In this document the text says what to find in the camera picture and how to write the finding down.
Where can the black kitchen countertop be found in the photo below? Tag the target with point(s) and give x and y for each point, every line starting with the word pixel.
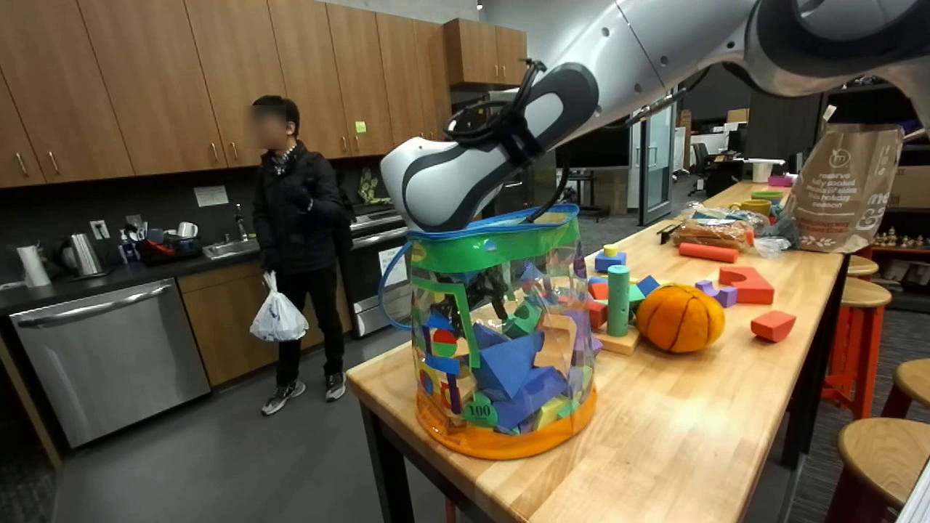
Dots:
pixel 97 281

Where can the green yellow toy pile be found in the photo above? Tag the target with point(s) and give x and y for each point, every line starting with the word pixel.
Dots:
pixel 764 201

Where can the white wall outlet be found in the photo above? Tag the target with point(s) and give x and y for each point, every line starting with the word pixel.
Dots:
pixel 100 229

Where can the stainless oven range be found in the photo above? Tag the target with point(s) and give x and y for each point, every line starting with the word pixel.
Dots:
pixel 368 293

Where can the wooden lower cabinet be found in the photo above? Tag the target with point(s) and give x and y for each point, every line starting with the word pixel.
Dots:
pixel 219 330

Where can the white wall label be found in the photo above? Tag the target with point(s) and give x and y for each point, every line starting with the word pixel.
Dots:
pixel 211 195

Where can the white bowl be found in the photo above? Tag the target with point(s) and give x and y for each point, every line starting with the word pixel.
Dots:
pixel 770 248

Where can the orange plush pumpkin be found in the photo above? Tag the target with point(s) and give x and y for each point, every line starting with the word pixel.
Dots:
pixel 680 320

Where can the white plastic shopping bag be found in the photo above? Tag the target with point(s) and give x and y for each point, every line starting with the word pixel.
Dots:
pixel 280 317

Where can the black wall monitor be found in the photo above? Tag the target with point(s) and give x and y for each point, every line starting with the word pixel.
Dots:
pixel 599 150

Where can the clear plastic toy basket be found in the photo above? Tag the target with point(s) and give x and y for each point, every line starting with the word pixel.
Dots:
pixel 484 252

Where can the purple rectangular foam block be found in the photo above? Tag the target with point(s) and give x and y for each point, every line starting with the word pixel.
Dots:
pixel 705 285

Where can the dish rack with utensils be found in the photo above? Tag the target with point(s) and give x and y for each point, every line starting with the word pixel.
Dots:
pixel 161 248

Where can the steel kettle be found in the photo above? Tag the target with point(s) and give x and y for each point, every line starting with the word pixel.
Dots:
pixel 81 255

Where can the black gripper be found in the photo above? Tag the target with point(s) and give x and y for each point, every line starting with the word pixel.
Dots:
pixel 494 294

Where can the stainless steel dishwasher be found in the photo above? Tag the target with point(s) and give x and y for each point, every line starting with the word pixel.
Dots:
pixel 104 364

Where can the wooden upper cabinets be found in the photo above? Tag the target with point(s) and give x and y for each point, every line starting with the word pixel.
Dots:
pixel 147 78

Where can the purple notched foam block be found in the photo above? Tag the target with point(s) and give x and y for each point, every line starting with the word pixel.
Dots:
pixel 728 297

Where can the large blue foam block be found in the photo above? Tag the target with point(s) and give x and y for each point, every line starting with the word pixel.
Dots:
pixel 519 373

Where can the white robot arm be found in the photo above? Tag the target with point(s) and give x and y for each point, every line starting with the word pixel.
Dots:
pixel 677 40

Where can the tan foam arch block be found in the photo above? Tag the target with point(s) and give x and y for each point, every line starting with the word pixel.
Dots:
pixel 543 338

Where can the tan flat square block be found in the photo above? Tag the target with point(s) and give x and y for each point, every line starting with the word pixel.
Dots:
pixel 617 342

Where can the green foam cylinder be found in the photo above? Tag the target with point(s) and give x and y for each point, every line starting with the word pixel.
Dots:
pixel 617 301

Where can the person in black jacket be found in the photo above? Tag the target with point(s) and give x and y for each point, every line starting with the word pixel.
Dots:
pixel 301 214

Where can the green cabinet sticker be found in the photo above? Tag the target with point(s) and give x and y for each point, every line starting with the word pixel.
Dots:
pixel 362 126

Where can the round wooden stool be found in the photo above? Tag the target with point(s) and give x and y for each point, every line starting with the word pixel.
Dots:
pixel 917 380
pixel 888 453
pixel 860 265
pixel 867 293

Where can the green plant figure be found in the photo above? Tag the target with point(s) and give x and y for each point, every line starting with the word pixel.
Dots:
pixel 372 192

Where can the green foam block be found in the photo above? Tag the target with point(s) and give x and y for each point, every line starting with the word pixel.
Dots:
pixel 636 297

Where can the small red foam brick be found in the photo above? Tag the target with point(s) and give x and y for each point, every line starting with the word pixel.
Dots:
pixel 774 326

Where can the yellow foam cube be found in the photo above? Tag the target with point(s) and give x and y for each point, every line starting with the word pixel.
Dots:
pixel 610 252

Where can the white paper sign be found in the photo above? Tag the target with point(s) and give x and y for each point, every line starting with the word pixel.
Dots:
pixel 389 265

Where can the red foam arch block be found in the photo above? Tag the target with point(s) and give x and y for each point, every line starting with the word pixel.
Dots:
pixel 748 285

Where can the wooden cabinet above fridge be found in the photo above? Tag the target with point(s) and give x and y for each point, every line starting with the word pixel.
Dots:
pixel 484 47

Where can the white jug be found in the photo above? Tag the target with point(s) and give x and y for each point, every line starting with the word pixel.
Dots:
pixel 32 265

